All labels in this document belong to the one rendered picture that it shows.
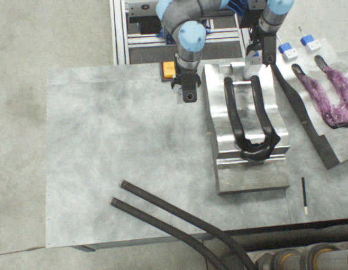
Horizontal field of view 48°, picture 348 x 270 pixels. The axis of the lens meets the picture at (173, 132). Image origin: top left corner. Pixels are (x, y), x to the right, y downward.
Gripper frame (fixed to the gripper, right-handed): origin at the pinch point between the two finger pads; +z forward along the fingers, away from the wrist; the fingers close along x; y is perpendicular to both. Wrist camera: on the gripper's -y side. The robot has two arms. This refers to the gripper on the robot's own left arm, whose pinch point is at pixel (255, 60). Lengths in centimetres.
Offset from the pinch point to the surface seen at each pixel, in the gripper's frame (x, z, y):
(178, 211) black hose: 35, 5, -54
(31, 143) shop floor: 109, 94, 6
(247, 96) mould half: 3.9, 5.0, -12.6
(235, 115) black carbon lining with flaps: 9.6, 5.0, -19.9
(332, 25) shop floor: -92, 92, 77
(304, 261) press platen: 10, -35, -74
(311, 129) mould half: -20.0, 8.8, -26.4
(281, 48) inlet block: -14.4, 6.3, 8.6
